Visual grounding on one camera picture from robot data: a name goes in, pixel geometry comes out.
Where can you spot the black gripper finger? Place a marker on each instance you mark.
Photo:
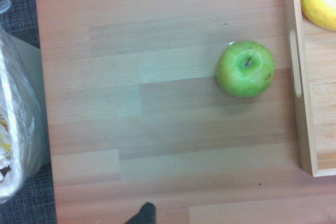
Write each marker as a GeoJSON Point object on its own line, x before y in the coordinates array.
{"type": "Point", "coordinates": [145, 214]}

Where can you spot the wooden coffee table black legs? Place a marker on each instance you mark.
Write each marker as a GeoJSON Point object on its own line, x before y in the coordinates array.
{"type": "Point", "coordinates": [157, 90]}

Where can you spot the green apple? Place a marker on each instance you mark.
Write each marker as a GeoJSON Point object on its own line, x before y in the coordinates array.
{"type": "Point", "coordinates": [236, 82]}

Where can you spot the yellow mango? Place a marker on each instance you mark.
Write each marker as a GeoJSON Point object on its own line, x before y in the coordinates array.
{"type": "Point", "coordinates": [321, 3]}

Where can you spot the wooden serving tray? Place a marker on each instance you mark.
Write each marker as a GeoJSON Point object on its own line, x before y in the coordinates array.
{"type": "Point", "coordinates": [324, 108]}

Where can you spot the beige plastic trash bin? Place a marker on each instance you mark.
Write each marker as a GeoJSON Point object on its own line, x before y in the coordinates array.
{"type": "Point", "coordinates": [36, 77]}

